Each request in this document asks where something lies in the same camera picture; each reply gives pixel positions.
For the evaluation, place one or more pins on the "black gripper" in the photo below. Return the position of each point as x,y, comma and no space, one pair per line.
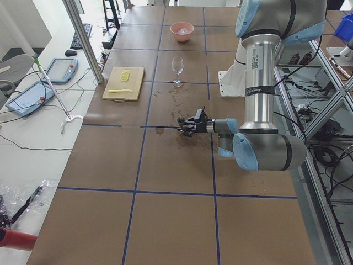
202,126

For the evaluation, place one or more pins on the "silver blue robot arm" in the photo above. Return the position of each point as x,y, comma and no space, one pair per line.
262,26

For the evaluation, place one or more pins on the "clear wine glass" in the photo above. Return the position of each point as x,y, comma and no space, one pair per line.
177,67

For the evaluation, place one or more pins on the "pile of clear ice cubes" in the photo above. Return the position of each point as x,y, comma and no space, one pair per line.
183,31

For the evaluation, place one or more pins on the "yellow plastic knife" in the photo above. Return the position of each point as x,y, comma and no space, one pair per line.
120,91

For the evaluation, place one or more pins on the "bamboo cutting board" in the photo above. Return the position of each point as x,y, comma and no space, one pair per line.
134,82

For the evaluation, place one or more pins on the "pink bowl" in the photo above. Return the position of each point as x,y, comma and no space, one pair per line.
181,38

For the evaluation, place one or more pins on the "white pink rod tool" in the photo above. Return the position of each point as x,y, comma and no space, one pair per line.
69,118

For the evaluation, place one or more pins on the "blue teach pendant far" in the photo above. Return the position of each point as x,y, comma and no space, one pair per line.
61,70

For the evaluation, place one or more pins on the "blue teach pendant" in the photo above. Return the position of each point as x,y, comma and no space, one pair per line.
30,99
61,70

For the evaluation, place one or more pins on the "black computer mouse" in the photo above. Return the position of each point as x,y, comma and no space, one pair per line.
69,53

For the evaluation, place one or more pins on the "blue teach pendant near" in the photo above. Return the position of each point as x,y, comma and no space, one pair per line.
30,99

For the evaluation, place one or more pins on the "blue plastic bin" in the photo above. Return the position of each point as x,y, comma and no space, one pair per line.
345,28

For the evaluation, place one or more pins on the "red cylinder bottle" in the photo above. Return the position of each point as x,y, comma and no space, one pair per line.
17,240

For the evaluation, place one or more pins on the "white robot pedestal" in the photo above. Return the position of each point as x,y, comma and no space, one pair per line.
232,81

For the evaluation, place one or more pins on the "aluminium frame post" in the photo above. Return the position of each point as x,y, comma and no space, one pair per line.
73,14

